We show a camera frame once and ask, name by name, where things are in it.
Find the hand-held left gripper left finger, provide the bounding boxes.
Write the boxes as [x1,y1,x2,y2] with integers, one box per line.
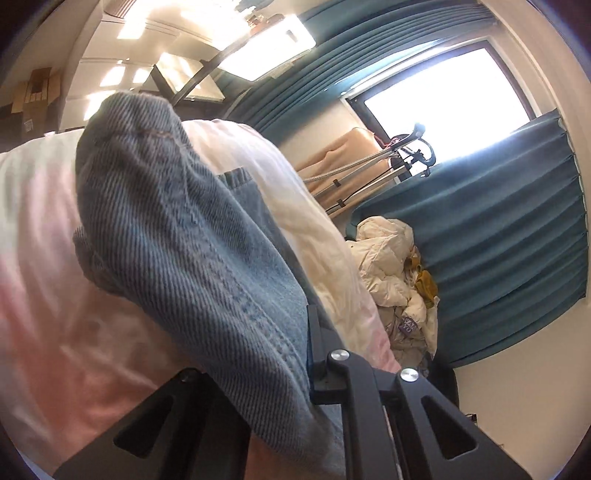
[53,367,253,480]

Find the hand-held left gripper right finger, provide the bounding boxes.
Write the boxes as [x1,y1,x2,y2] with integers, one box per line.
[305,302,533,480]

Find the blue denim jeans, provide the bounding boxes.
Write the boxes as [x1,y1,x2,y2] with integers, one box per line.
[73,91,356,480]

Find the pile of crumpled clothes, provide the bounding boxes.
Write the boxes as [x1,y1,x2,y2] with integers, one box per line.
[346,217,439,370]

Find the mustard yellow garment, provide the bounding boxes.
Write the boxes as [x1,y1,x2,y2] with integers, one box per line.
[404,256,439,308]

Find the pink and white duvet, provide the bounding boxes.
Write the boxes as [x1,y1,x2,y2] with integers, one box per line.
[0,119,402,480]

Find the metal tripod stand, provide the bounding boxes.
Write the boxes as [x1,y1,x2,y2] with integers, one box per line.
[295,122,437,216]

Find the wide teal curtain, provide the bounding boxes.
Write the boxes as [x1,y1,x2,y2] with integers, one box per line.
[351,108,589,370]

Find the window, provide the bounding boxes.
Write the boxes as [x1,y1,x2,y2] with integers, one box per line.
[344,39,543,165]

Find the narrow teal curtain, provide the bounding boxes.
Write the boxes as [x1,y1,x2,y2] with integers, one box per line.
[215,0,497,139]

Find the black curved pole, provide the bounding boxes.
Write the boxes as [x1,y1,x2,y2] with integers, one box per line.
[154,11,296,108]

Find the cardboard boxes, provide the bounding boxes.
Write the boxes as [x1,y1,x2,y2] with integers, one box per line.
[11,67,64,133]

